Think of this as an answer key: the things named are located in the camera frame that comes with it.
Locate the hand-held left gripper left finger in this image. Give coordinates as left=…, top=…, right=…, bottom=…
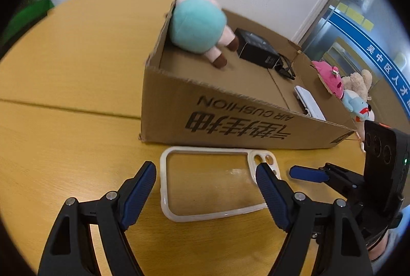
left=38, top=161, right=157, bottom=276

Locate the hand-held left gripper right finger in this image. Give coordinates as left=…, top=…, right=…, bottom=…
left=255, top=163, right=374, bottom=276

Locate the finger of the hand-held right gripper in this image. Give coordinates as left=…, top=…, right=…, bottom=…
left=290, top=162, right=367, bottom=198

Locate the clear phone case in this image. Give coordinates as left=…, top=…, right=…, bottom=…
left=159, top=146, right=282, bottom=223

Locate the cardboard box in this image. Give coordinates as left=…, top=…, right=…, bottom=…
left=138, top=2, right=359, bottom=150

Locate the pink pig plush toy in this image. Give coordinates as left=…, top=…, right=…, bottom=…
left=169, top=0, right=239, bottom=70

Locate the person's right forearm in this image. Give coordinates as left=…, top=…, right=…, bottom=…
left=367, top=226, right=402, bottom=262

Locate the wooden desktop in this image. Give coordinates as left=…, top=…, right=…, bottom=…
left=0, top=0, right=410, bottom=276

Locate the light blue plush toy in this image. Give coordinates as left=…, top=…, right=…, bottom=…
left=342, top=93, right=375, bottom=122

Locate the white plastic device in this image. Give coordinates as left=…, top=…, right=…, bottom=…
left=294, top=86, right=326, bottom=120

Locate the beige teddy bear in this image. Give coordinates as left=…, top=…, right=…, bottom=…
left=341, top=69, right=374, bottom=101

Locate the dark pink plush toy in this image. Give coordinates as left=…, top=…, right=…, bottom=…
left=311, top=61, right=345, bottom=99

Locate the glass door with blue stripe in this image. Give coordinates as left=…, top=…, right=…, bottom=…
left=301, top=0, right=410, bottom=123

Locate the black box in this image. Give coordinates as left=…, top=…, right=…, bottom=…
left=235, top=28, right=281, bottom=69

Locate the green bag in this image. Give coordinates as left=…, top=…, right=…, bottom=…
left=2, top=0, right=55, bottom=44

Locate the black cable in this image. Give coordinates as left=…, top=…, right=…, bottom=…
left=275, top=53, right=296, bottom=81

